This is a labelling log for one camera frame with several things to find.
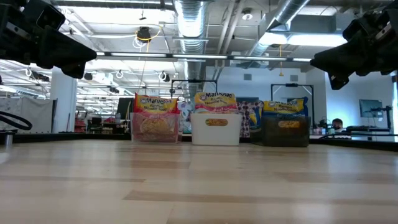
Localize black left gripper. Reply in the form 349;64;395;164
0;2;98;80

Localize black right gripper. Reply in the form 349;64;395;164
310;6;398;91

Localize red Maruchan ramen pack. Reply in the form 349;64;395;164
132;92;181;142

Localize white building column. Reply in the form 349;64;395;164
50;67;78;134

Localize person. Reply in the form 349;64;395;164
331;117;345;131

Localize grey partition screen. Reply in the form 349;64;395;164
0;98;54;134

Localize blue noodle packets in bin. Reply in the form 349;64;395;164
261;115;311;147

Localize clear plastic bin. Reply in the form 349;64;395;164
130;112;181;144

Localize floral patterned fabric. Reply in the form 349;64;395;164
238;101;252;138

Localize long ceiling light bar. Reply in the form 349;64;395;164
95;51;313;63

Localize white plastic bin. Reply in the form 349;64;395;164
190;112;243;146

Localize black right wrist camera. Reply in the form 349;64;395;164
341;12;376;41

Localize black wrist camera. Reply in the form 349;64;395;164
23;0;67;31
341;12;376;41

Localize wall mounted dark screen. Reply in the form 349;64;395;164
359;99;384;118

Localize black metal frame stand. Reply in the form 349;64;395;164
170;79;218;105
270;83;315;103

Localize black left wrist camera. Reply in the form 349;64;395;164
23;0;67;31

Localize black ceiling camera yellow cable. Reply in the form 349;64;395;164
132;26;163;50

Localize black aluminium table frame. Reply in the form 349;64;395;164
0;132;398;153

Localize thick black curved cable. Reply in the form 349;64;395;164
0;110;34;131

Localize smooth silver ventilation duct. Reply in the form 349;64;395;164
247;0;312;58

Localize ribbed silver ventilation duct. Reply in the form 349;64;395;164
173;0;208;100

